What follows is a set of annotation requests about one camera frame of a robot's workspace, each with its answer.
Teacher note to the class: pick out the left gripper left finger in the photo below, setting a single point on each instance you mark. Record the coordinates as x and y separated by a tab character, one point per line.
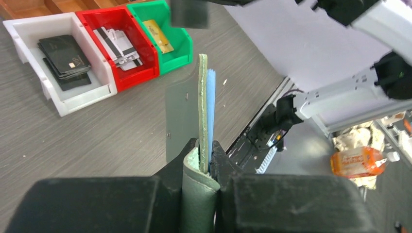
150	204

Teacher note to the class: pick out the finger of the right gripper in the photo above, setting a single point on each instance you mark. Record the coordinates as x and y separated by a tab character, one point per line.
192	14

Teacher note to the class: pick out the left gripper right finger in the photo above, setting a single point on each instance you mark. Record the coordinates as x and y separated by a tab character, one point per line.
267	203

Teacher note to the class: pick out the green plastic bin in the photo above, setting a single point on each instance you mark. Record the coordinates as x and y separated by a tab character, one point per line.
174	45

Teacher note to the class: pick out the green card holder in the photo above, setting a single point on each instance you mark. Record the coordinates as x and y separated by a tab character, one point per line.
186	119

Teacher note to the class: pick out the red plastic bin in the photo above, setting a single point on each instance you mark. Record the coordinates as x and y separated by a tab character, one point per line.
119	18

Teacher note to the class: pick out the white plastic bin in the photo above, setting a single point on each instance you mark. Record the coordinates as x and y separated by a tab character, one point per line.
26	34

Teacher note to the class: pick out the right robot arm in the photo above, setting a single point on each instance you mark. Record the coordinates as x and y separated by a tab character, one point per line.
344	53

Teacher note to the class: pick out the gold cards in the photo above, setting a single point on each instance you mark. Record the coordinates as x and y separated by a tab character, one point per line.
158	35

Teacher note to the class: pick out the white silver cards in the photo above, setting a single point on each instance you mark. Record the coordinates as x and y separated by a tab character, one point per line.
119	48

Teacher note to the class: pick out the black cards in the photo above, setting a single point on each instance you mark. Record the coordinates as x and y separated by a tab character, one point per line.
66	61

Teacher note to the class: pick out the orange plastic bottle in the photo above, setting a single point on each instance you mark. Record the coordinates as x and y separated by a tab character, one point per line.
361	162

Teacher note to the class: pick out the white crumpled cloth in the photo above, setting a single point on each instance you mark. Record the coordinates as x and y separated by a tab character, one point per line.
363	135

